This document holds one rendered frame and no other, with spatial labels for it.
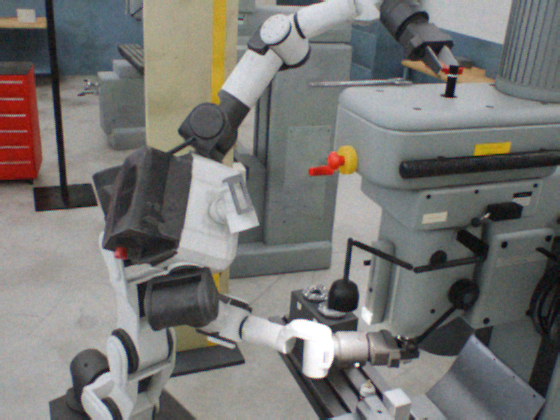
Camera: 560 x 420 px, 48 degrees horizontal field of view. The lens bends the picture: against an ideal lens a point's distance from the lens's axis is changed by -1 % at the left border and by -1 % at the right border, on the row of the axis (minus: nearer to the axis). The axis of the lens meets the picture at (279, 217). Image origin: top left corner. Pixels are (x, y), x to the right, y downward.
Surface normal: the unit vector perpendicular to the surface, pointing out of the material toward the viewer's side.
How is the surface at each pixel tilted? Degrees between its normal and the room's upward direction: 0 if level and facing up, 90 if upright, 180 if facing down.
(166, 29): 90
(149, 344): 81
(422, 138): 90
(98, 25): 90
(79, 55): 90
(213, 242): 58
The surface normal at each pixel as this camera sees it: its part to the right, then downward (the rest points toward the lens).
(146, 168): 0.65, -0.17
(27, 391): 0.06, -0.91
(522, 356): -0.93, 0.10
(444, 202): 0.37, 0.41
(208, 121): -0.12, -0.07
